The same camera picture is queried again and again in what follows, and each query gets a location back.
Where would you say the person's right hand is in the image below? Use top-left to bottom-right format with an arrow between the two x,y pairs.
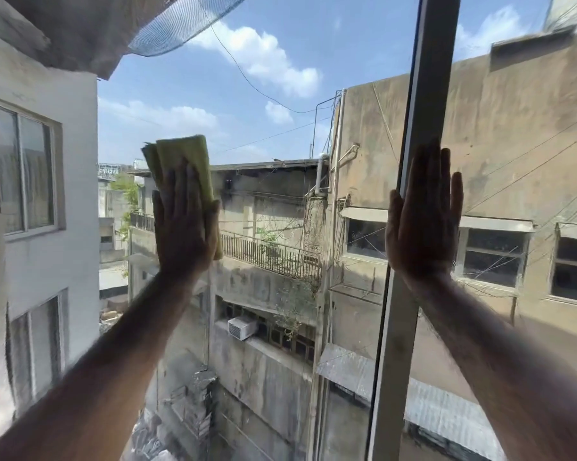
385,138 -> 465,284

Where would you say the person's left hand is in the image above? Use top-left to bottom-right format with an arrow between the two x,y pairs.
152,156 -> 221,280

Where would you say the yellow cleaning cloth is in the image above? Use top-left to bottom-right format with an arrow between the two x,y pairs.
141,134 -> 225,261

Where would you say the person's right forearm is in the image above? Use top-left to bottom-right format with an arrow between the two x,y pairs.
404,272 -> 577,461

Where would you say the person's left forearm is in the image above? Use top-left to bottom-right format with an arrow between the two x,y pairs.
0,269 -> 211,461

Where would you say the green balcony plant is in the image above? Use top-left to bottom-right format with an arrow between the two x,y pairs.
256,227 -> 282,264

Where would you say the metal balcony railing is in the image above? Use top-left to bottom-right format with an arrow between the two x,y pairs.
219,230 -> 323,285

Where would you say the grey drain pipe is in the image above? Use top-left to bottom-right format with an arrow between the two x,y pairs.
314,158 -> 329,198

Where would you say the stained beige building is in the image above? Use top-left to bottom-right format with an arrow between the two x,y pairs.
317,24 -> 577,461

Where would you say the white building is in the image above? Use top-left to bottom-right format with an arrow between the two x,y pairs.
0,0 -> 174,428

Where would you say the white air conditioner unit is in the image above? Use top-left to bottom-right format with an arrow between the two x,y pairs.
227,316 -> 259,341

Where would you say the weathered grey building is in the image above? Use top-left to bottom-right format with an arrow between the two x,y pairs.
127,158 -> 330,461

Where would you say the corrugated metal awning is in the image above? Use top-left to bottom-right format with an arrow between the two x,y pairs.
316,343 -> 508,461

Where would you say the blue mesh net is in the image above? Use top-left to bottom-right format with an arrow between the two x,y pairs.
127,0 -> 253,57

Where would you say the grey window frame post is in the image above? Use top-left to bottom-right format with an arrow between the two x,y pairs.
365,0 -> 462,461

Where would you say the black overhead cable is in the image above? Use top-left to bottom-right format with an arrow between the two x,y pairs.
203,7 -> 339,116

